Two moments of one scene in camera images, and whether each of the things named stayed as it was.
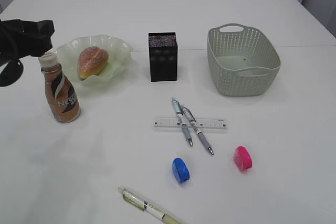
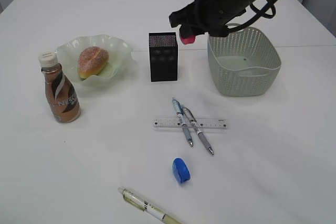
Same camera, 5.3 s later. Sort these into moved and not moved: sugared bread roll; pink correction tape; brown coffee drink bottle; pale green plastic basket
Moved: pink correction tape
Not moved: sugared bread roll; pale green plastic basket; brown coffee drink bottle
